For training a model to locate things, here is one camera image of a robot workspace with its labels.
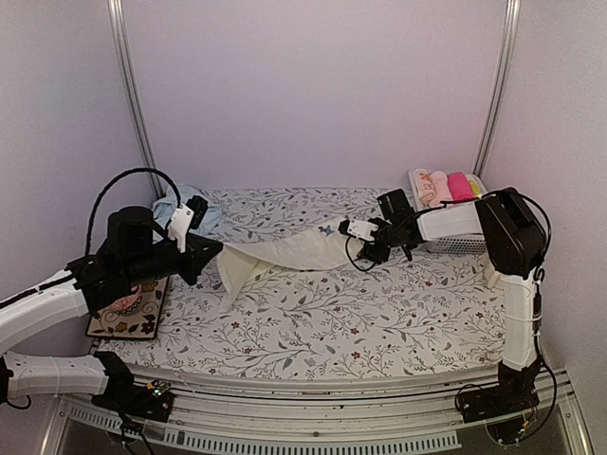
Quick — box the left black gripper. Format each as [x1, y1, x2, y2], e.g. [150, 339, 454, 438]
[123, 233, 223, 286]

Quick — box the cream white towel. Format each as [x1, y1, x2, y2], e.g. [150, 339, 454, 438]
[216, 218, 365, 313]

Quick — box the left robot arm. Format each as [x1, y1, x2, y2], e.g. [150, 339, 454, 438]
[1, 196, 223, 414]

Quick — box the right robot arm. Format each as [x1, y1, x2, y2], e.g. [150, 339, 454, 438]
[340, 188, 551, 421]

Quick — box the cream printed rolled towel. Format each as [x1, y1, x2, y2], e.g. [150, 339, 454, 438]
[414, 169, 435, 206]

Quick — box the light pink rolled towel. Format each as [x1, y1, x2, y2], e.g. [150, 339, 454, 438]
[429, 171, 453, 208]

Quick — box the white plastic basket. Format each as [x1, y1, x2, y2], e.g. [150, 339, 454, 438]
[408, 168, 489, 254]

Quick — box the light blue crumpled cloth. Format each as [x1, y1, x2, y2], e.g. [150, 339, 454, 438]
[152, 184, 222, 236]

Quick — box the hot pink rolled towel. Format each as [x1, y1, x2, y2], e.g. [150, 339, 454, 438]
[448, 173, 475, 202]

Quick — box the pink patterned cupcake liner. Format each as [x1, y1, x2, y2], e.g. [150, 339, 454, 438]
[104, 285, 142, 313]

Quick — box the yellow rolled towel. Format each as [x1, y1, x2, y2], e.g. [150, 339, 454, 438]
[468, 178, 484, 198]

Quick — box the floral table cloth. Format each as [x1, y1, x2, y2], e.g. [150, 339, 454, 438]
[111, 187, 537, 383]

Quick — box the floral square plate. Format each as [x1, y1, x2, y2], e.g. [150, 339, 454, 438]
[86, 278, 169, 341]

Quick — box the cream ceramic mug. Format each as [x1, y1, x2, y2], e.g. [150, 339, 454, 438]
[487, 270, 501, 288]

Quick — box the left black braided cable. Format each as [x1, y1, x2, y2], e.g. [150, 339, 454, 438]
[84, 168, 184, 260]

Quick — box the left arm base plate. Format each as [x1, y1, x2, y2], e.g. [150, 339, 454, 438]
[91, 379, 175, 423]

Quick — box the front aluminium rail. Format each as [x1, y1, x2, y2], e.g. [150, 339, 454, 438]
[41, 367, 598, 454]

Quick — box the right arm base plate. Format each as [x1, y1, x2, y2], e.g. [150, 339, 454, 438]
[454, 384, 540, 423]

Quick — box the right aluminium frame post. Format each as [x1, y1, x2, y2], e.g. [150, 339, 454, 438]
[472, 0, 522, 177]

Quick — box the aluminium frame post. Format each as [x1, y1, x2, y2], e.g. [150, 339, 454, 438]
[107, 0, 156, 169]
[472, 0, 522, 177]

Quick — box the left aluminium frame post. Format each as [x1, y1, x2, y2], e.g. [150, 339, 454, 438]
[107, 0, 156, 169]

